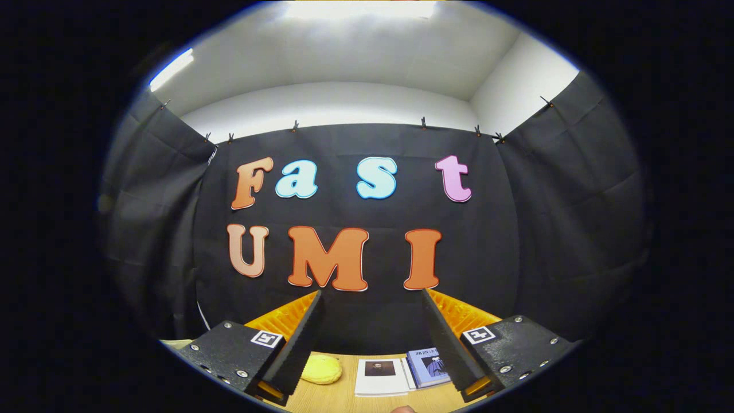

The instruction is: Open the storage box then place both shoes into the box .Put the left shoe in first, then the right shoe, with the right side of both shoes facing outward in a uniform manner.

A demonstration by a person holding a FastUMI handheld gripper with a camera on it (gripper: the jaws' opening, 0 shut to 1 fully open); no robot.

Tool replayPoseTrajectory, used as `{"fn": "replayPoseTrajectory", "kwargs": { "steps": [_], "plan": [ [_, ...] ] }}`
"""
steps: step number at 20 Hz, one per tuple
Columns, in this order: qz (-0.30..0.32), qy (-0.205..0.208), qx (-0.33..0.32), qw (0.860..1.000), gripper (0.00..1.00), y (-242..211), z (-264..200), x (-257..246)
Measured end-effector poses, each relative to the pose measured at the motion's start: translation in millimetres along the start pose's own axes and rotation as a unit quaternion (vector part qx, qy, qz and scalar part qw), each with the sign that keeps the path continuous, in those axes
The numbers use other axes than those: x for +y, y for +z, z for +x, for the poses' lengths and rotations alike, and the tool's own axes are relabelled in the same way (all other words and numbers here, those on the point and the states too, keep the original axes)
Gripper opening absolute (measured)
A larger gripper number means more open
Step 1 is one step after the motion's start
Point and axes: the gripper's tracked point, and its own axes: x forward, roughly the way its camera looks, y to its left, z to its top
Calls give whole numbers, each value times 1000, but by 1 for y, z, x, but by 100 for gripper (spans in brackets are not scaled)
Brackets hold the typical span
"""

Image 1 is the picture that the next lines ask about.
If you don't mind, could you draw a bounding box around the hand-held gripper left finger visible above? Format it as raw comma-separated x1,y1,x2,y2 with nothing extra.
172,290,325,407

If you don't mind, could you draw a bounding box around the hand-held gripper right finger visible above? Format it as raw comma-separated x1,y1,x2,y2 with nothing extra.
420,288,577,403

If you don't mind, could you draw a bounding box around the blue book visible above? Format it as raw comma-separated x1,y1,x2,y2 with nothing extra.
406,347,452,389

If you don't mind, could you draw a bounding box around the yellow bumpy bread toy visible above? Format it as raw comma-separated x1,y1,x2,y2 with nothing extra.
301,354,343,385

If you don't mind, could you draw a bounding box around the white book with dark photo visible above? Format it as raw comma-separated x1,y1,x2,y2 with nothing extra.
354,358,411,398

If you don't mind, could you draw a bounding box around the black backdrop cloth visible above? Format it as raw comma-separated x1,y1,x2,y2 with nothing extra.
97,72,651,356

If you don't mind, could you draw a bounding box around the row of small black clips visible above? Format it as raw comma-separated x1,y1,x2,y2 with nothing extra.
162,95,556,144

